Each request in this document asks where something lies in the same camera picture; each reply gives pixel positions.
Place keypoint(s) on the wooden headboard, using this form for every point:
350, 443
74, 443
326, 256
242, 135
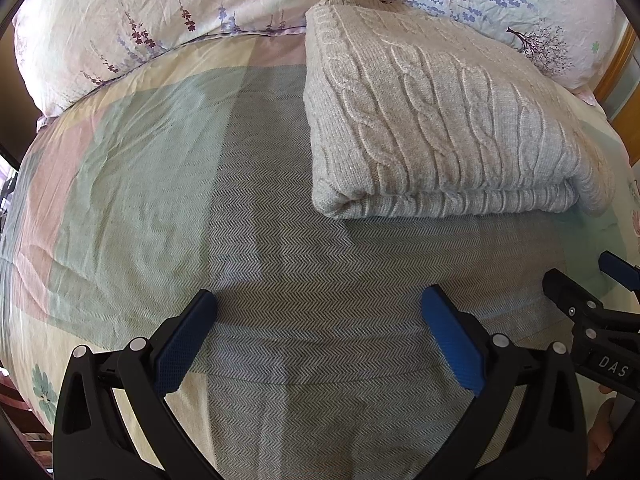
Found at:
622, 90

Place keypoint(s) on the person's right hand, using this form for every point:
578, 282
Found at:
602, 440

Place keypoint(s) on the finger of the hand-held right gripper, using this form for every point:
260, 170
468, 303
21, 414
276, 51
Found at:
565, 289
612, 262

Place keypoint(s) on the pastel patchwork bed quilt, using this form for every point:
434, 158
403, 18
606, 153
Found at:
150, 200

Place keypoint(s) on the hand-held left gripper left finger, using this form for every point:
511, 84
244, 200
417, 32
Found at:
175, 355

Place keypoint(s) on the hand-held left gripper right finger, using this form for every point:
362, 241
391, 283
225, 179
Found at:
452, 342

